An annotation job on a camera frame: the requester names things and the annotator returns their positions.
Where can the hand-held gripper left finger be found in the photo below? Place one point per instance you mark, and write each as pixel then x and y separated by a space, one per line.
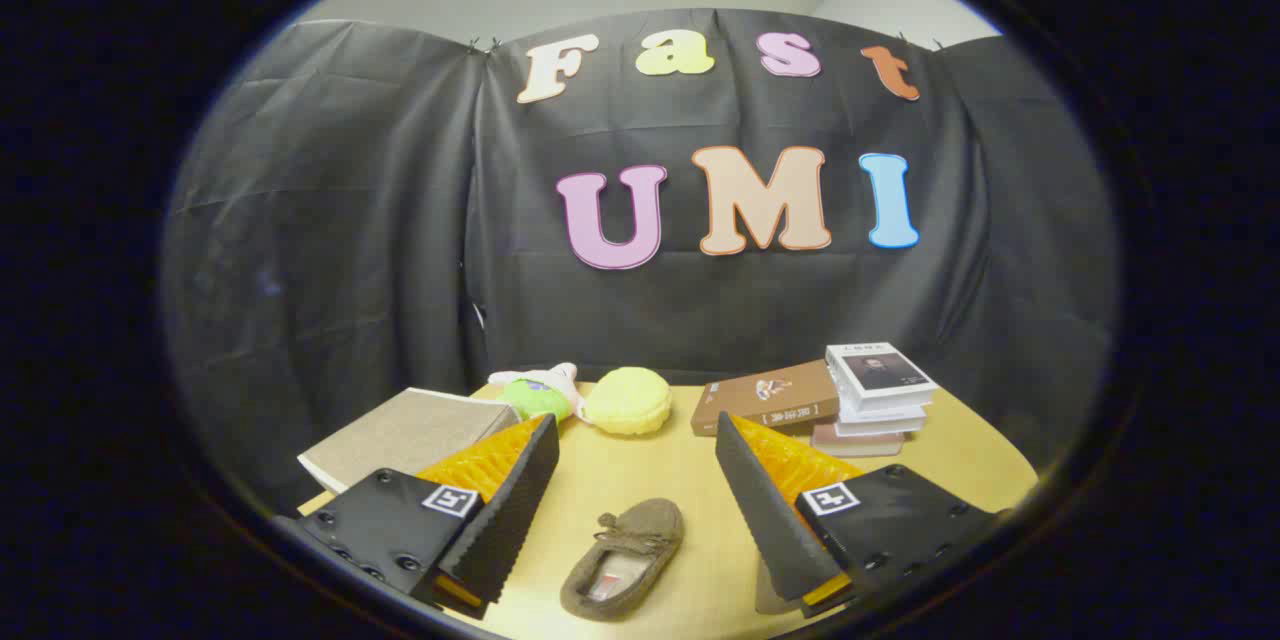
pixel 515 500

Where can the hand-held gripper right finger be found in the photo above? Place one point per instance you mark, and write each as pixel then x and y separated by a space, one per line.
pixel 765 510

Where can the pink and green starfish plush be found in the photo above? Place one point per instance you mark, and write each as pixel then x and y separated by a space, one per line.
pixel 540 398

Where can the pinkish brown book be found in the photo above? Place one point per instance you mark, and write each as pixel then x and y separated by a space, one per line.
pixel 855 442

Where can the brown hardcover book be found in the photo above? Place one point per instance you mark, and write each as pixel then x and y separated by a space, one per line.
pixel 765 395

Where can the thin white book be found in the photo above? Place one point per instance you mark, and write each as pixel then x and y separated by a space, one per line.
pixel 880 426
pixel 890 413

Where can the yellow round plush cushion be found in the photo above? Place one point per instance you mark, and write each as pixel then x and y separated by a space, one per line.
pixel 628 402

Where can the white book with portrait cover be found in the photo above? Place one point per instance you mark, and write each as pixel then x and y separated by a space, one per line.
pixel 880 375

